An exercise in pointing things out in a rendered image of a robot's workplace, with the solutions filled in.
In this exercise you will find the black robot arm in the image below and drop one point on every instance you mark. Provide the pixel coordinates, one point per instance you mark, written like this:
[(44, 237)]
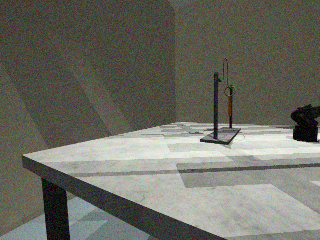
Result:
[(307, 130)]

